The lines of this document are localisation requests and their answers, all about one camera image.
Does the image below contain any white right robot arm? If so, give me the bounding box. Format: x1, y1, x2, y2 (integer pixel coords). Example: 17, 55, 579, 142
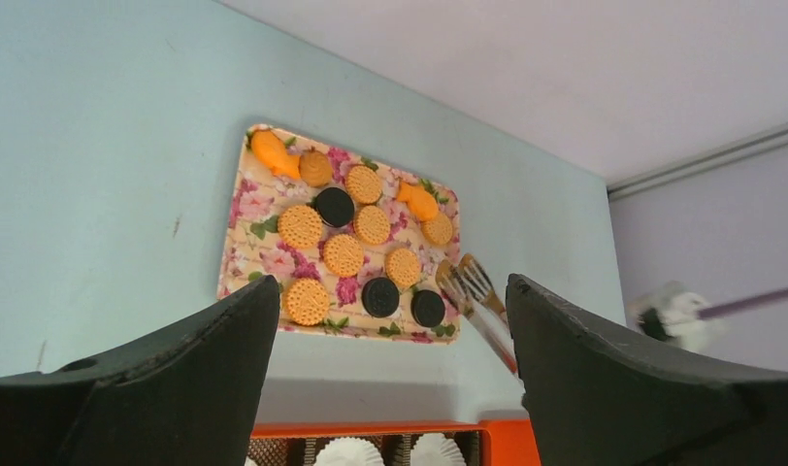
506, 274, 788, 465

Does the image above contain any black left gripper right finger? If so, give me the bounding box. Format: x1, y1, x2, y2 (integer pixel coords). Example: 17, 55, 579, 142
506, 274, 788, 465

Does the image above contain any white paper cup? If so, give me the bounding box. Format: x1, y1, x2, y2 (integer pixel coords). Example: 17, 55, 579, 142
313, 437, 384, 466
410, 433, 466, 466

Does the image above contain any orange fish cookie right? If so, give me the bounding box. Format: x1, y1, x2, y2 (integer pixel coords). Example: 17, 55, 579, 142
396, 181, 440, 222

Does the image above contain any round yellow biscuit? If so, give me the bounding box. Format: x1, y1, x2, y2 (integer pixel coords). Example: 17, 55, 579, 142
421, 213, 454, 246
283, 278, 330, 326
345, 165, 382, 205
278, 205, 323, 249
322, 234, 364, 278
353, 205, 391, 246
384, 248, 422, 288

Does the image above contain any floral serving tray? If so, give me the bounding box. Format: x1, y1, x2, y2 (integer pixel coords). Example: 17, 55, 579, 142
217, 123, 461, 344

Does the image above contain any orange cookie box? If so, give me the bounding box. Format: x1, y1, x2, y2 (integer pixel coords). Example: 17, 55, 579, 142
246, 419, 542, 465

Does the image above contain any orange fish cookie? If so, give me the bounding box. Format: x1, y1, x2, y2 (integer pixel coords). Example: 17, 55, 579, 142
249, 130, 301, 180
396, 181, 440, 222

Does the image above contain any orange fish cookie left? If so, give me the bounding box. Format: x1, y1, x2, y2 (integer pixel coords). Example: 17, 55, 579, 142
249, 130, 301, 180

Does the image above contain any round yellow biscuit top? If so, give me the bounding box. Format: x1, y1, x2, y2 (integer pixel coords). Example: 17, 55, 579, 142
345, 165, 382, 205

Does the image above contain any brown round cookie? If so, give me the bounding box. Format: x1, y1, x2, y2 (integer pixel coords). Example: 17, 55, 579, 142
299, 150, 333, 187

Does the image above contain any black sandwich cookie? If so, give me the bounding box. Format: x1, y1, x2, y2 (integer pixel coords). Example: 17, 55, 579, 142
361, 277, 400, 318
410, 289, 445, 328
313, 186, 355, 228

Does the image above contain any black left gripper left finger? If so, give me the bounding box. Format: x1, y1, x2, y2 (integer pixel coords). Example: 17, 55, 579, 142
0, 276, 280, 465

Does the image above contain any metal tongs white handle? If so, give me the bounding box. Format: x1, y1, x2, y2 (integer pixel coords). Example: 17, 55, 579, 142
435, 253, 519, 379

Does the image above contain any round yellow biscuit bottom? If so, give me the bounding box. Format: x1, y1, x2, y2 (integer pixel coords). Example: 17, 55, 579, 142
283, 278, 330, 326

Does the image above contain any aluminium frame post right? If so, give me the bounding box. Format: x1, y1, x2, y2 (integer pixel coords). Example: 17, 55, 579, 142
607, 122, 788, 202

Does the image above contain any black sandwich cookie on tray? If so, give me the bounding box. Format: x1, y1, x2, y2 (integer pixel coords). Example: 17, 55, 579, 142
313, 186, 355, 228

